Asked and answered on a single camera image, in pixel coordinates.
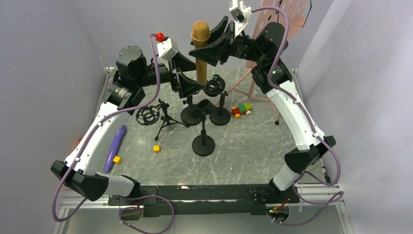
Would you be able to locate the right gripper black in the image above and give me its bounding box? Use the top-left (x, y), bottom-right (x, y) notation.
top-left (189, 16), bottom-right (266, 66)

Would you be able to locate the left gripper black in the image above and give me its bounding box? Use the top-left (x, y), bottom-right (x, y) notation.
top-left (136, 52), bottom-right (207, 98)

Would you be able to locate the gold microphone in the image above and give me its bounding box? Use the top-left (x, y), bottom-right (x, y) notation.
top-left (191, 20), bottom-right (211, 86)

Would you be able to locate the black shock mount desk stand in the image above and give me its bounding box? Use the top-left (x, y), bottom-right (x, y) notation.
top-left (204, 74), bottom-right (231, 126)

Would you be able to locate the black round base mic stand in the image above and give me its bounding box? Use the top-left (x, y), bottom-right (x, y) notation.
top-left (180, 95), bottom-right (201, 126)

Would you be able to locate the black tripod mic stand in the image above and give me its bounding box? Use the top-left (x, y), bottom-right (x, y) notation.
top-left (135, 98), bottom-right (189, 141)

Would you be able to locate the purple microphone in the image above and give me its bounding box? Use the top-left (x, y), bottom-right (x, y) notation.
top-left (103, 125), bottom-right (127, 173)

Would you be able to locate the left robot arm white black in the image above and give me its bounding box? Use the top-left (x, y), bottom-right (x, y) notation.
top-left (51, 45), bottom-right (203, 205)

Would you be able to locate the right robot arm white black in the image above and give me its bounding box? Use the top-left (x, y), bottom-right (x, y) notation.
top-left (189, 17), bottom-right (336, 203)

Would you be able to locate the pink music stand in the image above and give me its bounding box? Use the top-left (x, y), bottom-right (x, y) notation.
top-left (213, 0), bottom-right (313, 126)

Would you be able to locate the colourful toy block car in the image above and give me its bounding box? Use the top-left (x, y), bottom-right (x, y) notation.
top-left (230, 102), bottom-right (252, 119)

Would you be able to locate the yellow cube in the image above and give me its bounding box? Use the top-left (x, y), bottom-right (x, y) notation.
top-left (113, 156), bottom-right (122, 164)
top-left (153, 145), bottom-right (161, 153)

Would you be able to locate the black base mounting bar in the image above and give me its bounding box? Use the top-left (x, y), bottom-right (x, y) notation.
top-left (108, 184), bottom-right (298, 217)

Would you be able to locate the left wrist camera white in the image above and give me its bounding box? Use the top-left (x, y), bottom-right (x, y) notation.
top-left (155, 32), bottom-right (179, 62)

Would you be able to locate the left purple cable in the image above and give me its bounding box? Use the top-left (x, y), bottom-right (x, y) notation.
top-left (51, 34), bottom-right (162, 223)

